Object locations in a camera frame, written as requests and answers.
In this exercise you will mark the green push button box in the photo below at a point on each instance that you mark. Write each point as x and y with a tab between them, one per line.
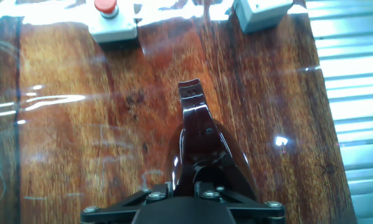
261	15

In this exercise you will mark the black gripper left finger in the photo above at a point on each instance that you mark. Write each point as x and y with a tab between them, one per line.
124	208

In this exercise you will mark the red push button box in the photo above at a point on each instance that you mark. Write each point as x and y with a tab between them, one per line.
117	29

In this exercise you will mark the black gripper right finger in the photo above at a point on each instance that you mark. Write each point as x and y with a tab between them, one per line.
251	208

